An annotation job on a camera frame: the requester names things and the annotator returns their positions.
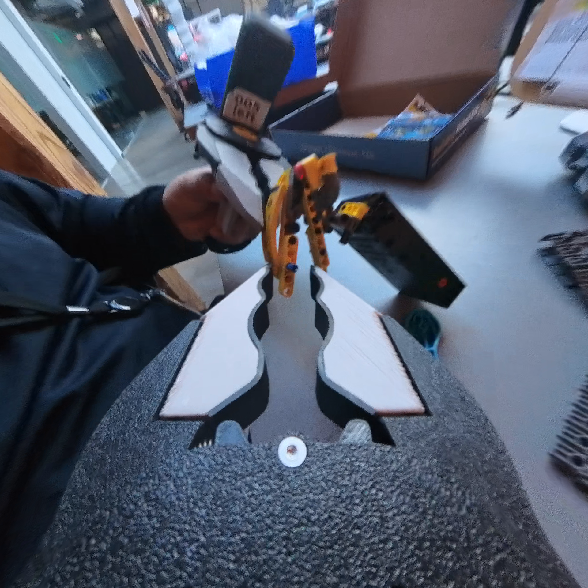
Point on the blue brick separator tool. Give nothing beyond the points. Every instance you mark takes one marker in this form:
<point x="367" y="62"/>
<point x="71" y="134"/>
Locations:
<point x="422" y="328"/>

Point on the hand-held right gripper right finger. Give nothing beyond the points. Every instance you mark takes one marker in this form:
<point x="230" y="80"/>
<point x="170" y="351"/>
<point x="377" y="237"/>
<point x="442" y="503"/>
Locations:
<point x="367" y="367"/>

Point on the colourful instruction booklet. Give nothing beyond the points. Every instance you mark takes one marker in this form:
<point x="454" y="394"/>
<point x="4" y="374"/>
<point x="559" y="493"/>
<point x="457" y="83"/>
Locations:
<point x="418" y="121"/>

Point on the brown cardboard box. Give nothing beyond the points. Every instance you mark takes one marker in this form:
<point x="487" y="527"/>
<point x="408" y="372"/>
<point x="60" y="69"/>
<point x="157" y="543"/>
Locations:
<point x="556" y="50"/>

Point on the yellow toy brick assembly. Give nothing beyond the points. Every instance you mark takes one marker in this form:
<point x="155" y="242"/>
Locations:
<point x="275" y="229"/>

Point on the slim wooden post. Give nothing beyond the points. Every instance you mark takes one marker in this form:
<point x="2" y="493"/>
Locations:
<point x="142" y="55"/>

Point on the person's left forearm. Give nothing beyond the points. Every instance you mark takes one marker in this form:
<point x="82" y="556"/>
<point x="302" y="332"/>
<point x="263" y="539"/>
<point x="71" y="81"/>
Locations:
<point x="133" y="229"/>

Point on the grey toy track strip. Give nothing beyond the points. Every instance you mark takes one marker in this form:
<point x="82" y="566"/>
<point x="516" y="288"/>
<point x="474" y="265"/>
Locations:
<point x="567" y="262"/>
<point x="574" y="441"/>

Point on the open blue cardboard box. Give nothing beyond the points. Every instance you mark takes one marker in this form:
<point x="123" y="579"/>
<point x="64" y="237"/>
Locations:
<point x="390" y="55"/>

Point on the wide wooden post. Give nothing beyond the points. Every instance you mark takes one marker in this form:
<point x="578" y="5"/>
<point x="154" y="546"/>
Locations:
<point x="36" y="138"/>

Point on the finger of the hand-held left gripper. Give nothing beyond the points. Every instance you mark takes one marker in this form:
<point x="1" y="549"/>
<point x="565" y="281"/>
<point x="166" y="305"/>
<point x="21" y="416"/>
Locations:
<point x="274" y="172"/>
<point x="241" y="183"/>

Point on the blue plastic bin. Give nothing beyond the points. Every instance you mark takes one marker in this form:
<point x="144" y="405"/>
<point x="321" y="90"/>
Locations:
<point x="303" y="46"/>

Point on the black toy battery box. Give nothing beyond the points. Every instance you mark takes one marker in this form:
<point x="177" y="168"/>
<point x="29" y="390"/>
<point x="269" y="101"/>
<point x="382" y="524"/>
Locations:
<point x="399" y="257"/>

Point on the person's left hand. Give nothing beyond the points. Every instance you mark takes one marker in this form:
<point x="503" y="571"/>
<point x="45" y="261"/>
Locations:
<point x="197" y="206"/>

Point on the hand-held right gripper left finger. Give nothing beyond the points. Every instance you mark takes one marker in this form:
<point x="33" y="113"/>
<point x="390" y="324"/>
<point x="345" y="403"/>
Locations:
<point x="216" y="363"/>

